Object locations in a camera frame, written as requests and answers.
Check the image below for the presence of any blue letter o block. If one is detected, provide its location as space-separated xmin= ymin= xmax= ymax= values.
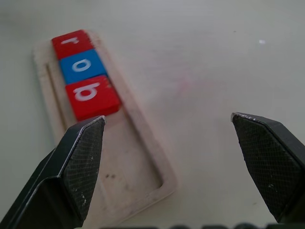
xmin=58 ymin=49 xmax=108 ymax=84

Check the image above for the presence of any red letter r block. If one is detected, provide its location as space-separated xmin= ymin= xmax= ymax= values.
xmin=51 ymin=29 xmax=94 ymax=60

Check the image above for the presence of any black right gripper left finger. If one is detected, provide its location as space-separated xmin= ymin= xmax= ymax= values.
xmin=0 ymin=115 xmax=106 ymax=229

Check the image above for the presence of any pale wooden letter tray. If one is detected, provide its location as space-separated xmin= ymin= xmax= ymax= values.
xmin=32 ymin=30 xmax=178 ymax=228

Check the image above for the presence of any red letter b block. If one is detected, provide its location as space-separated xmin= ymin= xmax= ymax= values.
xmin=64 ymin=75 xmax=122 ymax=121

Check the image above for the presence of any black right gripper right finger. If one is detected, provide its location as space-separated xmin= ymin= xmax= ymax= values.
xmin=230 ymin=112 xmax=305 ymax=225

